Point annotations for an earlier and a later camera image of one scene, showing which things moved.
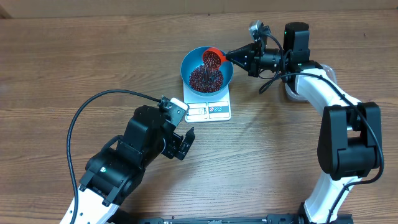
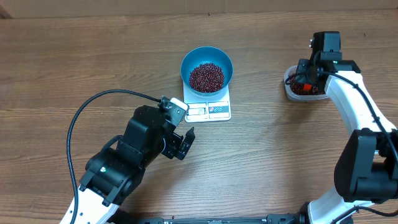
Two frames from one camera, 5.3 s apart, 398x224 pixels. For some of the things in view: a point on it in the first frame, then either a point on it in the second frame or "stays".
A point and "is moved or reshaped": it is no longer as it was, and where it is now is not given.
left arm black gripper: [175, 140] stays
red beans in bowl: [206, 79] stays
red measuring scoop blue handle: [212, 58] is moved or reshaped
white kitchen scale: [208, 109] stays
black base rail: [277, 219] stays
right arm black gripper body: [272, 62] -> [306, 79]
